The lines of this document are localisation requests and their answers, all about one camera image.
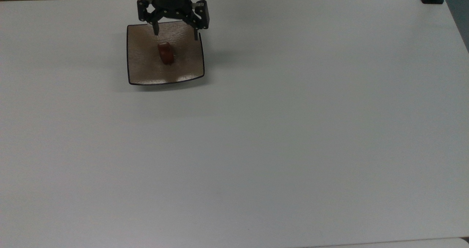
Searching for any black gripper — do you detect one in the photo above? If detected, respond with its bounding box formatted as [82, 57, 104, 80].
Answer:
[137, 0, 210, 41]

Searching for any small round red food item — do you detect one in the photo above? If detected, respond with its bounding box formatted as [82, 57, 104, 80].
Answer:
[158, 41, 174, 65]

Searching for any square brown ceramic plate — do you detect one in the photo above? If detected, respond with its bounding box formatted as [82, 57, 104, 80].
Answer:
[126, 20, 205, 86]

